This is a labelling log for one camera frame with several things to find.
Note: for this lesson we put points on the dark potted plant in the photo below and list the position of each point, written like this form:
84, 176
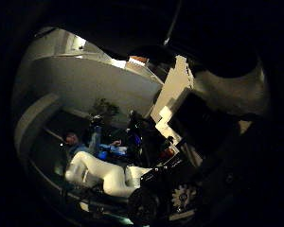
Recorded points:
105, 108

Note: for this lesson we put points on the seated person in blue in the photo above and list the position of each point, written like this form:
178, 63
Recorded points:
75, 143

